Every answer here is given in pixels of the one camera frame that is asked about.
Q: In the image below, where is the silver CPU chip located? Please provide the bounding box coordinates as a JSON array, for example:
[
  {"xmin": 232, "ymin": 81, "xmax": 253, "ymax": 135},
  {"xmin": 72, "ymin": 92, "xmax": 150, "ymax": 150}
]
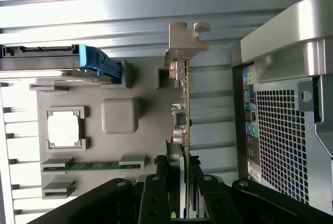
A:
[{"xmin": 48, "ymin": 114, "xmax": 80, "ymax": 147}]

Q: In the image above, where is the hard disk in blue carrier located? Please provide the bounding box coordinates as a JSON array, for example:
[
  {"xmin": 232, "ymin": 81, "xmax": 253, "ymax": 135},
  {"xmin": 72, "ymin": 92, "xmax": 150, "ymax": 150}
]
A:
[{"xmin": 0, "ymin": 44, "xmax": 123, "ymax": 84}]

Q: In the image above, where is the green RAM stick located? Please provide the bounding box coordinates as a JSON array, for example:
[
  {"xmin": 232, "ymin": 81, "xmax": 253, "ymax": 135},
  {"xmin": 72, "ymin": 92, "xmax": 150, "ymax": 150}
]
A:
[{"xmin": 43, "ymin": 160, "xmax": 143, "ymax": 172}]

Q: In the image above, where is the open black PC case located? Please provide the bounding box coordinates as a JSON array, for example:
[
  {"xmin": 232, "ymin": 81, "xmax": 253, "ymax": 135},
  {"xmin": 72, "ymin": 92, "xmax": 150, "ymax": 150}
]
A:
[{"xmin": 230, "ymin": 0, "xmax": 333, "ymax": 214}]

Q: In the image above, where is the grey plastic parts rack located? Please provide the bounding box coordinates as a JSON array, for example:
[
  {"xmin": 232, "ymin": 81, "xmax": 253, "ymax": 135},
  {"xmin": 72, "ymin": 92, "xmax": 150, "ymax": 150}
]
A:
[{"xmin": 28, "ymin": 58, "xmax": 193, "ymax": 201}]

